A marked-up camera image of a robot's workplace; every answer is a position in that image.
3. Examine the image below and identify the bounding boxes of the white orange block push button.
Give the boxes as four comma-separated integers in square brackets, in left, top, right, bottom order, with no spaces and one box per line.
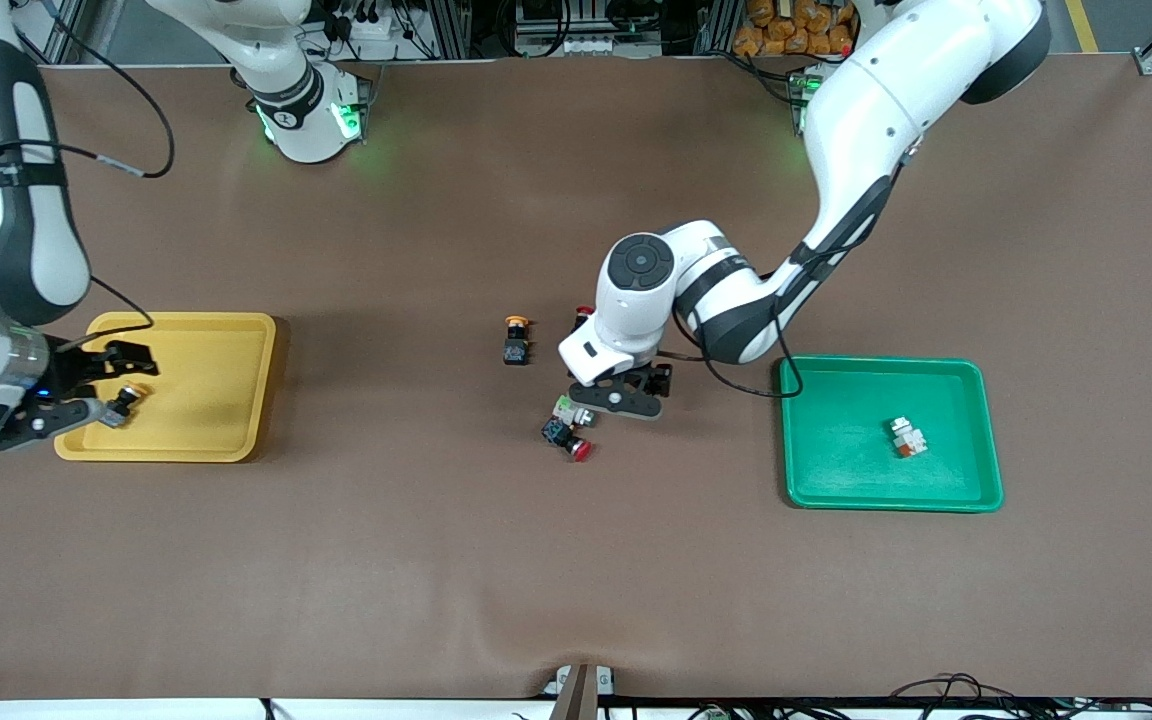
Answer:
[888,416,929,459]

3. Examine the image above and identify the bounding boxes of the yellow plastic tray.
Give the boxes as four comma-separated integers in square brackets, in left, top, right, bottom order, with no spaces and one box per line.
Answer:
[54,311,278,463]

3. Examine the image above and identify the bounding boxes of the green plastic tray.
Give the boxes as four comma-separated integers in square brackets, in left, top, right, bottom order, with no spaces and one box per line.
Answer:
[779,356,1005,513]

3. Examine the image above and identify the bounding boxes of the brown table cover mat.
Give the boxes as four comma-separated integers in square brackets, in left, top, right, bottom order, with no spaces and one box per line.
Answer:
[0,55,1152,701]

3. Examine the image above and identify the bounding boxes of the orange bagged goods pile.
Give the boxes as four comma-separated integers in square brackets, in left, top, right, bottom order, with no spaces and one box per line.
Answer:
[733,0,857,57]

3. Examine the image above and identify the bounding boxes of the white power strip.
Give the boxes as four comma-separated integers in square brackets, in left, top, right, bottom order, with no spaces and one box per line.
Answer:
[336,10,437,61]

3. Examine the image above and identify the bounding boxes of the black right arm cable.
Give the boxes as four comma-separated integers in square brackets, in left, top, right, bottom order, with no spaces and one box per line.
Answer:
[0,0,177,351]

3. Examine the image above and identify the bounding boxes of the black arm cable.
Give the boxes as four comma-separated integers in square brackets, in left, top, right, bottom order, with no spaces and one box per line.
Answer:
[0,0,177,351]
[674,140,917,401]

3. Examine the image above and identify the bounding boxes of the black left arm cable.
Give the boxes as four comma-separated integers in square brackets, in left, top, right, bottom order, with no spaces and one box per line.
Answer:
[674,140,917,401]

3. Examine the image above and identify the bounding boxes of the black cable bundle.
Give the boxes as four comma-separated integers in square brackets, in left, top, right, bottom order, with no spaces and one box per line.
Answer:
[886,673,1152,720]

